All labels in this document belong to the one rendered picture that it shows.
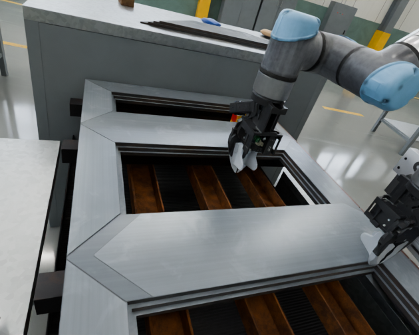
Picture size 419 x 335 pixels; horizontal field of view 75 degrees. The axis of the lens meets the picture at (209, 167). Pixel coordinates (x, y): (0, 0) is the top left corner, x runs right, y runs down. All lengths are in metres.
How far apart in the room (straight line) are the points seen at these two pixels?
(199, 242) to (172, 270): 0.08
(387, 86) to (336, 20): 9.95
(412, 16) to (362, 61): 11.81
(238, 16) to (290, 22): 8.45
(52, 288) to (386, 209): 0.65
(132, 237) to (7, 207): 0.33
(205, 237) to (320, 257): 0.26
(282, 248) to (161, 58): 0.86
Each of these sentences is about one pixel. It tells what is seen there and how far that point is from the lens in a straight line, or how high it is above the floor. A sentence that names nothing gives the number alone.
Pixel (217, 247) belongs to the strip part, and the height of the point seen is 0.85.
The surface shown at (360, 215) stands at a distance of 0.87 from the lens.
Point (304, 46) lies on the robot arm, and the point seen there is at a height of 1.21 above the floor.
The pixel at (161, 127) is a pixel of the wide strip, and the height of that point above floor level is 0.85.
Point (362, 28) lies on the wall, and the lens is 11.38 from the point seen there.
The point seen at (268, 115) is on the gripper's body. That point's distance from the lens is 0.56.
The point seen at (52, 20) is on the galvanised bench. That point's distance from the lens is 1.15.
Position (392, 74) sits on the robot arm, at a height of 1.22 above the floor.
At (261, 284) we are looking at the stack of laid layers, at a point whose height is 0.84.
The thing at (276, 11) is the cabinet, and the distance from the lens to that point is 9.27.
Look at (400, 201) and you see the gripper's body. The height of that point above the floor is 1.01.
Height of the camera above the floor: 1.28
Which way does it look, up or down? 34 degrees down
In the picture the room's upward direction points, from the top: 17 degrees clockwise
